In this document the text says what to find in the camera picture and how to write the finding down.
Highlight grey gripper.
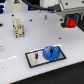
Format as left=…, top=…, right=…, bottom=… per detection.
left=60, top=7, right=84, bottom=28

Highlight large blue gear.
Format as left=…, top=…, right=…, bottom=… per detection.
left=43, top=46, right=60, bottom=61

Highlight red gear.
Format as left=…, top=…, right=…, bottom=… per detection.
left=66, top=18, right=76, bottom=28

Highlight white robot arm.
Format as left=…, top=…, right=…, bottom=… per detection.
left=59, top=0, right=84, bottom=28

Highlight beige connector block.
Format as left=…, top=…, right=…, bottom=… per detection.
left=13, top=18, right=24, bottom=37

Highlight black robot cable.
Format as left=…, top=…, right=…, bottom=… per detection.
left=21, top=0, right=61, bottom=13

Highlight black framed peg base plate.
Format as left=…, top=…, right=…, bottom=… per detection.
left=26, top=46, right=66, bottom=68

